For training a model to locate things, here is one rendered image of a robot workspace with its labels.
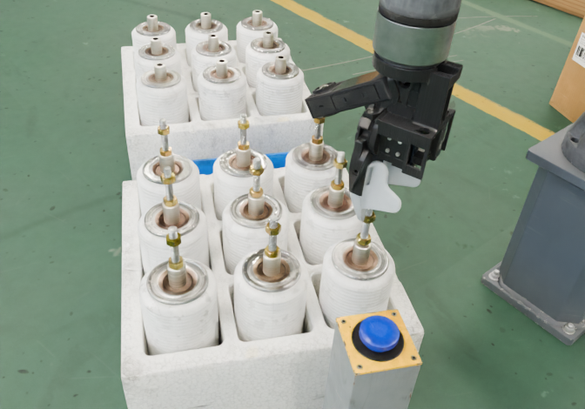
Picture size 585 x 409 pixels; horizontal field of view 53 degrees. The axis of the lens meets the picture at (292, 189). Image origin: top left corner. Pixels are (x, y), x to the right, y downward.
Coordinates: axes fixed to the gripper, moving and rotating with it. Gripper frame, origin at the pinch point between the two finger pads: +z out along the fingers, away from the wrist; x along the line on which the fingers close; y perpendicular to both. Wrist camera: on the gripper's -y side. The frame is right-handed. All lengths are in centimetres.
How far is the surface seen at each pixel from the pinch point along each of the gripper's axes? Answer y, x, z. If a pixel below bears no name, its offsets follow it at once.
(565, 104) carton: 11, 107, 32
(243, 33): -55, 50, 11
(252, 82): -47, 42, 17
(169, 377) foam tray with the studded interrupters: -12.1, -23.6, 18.1
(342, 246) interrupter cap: -2.3, 0.5, 9.4
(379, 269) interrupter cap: 3.6, -0.4, 9.4
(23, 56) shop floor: -127, 41, 35
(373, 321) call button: 8.7, -14.7, 1.8
